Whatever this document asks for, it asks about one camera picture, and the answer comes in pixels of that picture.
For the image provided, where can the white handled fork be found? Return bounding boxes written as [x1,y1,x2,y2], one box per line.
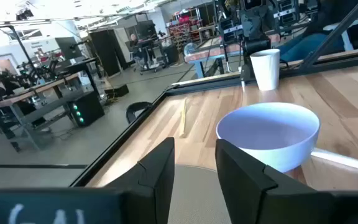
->
[310,147,358,172]

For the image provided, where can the white chair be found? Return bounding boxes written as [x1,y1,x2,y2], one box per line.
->
[323,17,358,52]

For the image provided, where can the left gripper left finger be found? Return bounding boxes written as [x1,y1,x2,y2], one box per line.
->
[104,137,176,224]

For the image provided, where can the black cabinet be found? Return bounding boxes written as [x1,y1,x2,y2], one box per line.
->
[88,28,121,78]

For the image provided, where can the black computer tower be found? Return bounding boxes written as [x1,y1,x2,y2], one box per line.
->
[67,91,106,128]

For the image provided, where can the yellow chopstick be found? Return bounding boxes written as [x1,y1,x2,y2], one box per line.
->
[178,98,188,138]

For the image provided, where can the black clamp handle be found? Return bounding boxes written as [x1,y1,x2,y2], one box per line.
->
[126,101,152,124]

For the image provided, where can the round grey placemat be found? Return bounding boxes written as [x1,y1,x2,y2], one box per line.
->
[167,164,232,224]

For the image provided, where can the pale purple bowl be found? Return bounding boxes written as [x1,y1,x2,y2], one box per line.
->
[215,102,321,174]

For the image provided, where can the white ribbed cup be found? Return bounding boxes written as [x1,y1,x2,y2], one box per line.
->
[249,49,281,91]

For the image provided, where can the black box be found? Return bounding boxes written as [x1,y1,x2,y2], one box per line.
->
[104,83,130,99]

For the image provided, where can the blue framed table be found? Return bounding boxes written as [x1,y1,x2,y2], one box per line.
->
[183,43,245,79]

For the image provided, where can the wooden top workbench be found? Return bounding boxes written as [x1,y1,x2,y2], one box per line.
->
[0,73,83,150]

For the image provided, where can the black monitor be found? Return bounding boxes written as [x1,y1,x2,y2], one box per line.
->
[54,36,83,60]

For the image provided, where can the red storage shelves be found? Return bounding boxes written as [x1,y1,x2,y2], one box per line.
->
[166,7,203,47]

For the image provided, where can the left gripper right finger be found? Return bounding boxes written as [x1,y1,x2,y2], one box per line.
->
[214,138,334,224]

